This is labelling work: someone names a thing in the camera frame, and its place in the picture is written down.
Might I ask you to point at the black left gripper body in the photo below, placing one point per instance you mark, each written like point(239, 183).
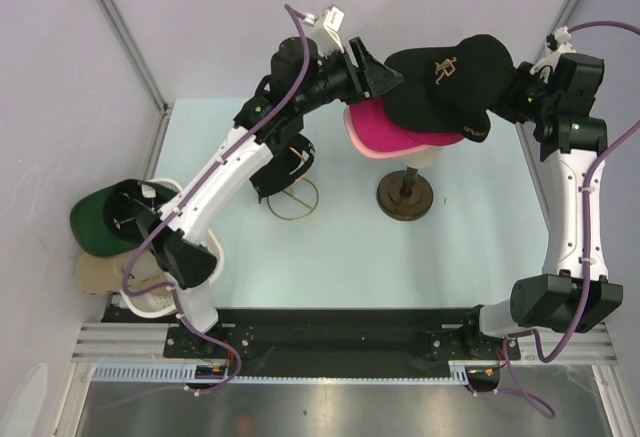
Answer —
point(346, 85)

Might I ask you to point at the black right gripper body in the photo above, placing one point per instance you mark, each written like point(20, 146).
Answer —
point(528, 98)

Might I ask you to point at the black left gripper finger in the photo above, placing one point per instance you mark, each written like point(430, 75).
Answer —
point(380, 82)
point(366, 63)

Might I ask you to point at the magenta mesh cap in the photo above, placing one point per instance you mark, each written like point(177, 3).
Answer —
point(378, 132)

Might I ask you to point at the pink sport cap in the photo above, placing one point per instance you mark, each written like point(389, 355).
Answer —
point(361, 147)

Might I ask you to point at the green brim black cap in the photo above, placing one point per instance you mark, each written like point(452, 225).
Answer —
point(104, 222)

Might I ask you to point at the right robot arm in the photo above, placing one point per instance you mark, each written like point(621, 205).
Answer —
point(572, 294)

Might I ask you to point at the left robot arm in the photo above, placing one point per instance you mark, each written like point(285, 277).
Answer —
point(301, 79)

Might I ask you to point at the black cap with gold lettering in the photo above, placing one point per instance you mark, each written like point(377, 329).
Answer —
point(287, 167)

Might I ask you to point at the wooden mannequin head stand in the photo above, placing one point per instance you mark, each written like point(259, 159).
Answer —
point(405, 195)

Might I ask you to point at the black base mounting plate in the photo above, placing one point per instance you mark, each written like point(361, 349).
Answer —
point(404, 338)

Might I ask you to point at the white plastic basket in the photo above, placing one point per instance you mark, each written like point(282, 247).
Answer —
point(147, 288)

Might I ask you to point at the beige cap in basket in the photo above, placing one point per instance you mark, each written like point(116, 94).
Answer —
point(103, 275)

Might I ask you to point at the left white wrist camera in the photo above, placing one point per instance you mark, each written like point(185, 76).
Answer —
point(324, 29)

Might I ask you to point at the gold wire hat stand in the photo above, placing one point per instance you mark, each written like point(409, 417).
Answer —
point(296, 203)

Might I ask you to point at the white slotted cable duct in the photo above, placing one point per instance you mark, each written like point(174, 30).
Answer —
point(182, 373)

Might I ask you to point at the left aluminium frame post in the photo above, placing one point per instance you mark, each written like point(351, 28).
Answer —
point(126, 40)

